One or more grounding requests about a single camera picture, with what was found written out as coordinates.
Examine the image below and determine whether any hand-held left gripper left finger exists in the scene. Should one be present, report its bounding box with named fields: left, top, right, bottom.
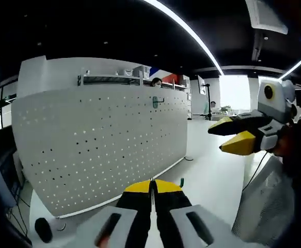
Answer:
left=75, top=180, right=153, bottom=248

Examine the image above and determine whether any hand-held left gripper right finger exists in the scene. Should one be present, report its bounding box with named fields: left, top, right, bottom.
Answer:
left=152, top=179, right=245, bottom=248

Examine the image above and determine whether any white perforated mounting plate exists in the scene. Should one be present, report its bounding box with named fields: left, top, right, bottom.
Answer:
left=11, top=84, right=190, bottom=219

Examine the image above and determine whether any person's right hand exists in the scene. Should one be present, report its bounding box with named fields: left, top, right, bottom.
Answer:
left=273, top=123, right=295, bottom=158

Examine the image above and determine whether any screen on black tripod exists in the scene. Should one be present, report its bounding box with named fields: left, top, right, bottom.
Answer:
left=197, top=75, right=213, bottom=121

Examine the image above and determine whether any black computer mouse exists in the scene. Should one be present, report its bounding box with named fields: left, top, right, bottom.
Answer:
left=34, top=218, right=53, bottom=243

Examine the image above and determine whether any white ceiling air unit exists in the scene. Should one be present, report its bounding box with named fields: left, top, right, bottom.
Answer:
left=245, top=0, right=288, bottom=35

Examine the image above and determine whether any long ceiling light strip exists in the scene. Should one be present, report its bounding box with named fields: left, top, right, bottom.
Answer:
left=142, top=0, right=225, bottom=76

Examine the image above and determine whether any metal storage shelf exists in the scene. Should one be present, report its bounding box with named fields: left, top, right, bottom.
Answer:
left=77, top=66, right=190, bottom=91

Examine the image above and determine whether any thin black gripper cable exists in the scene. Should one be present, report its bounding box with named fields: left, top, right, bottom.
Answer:
left=242, top=151, right=269, bottom=192

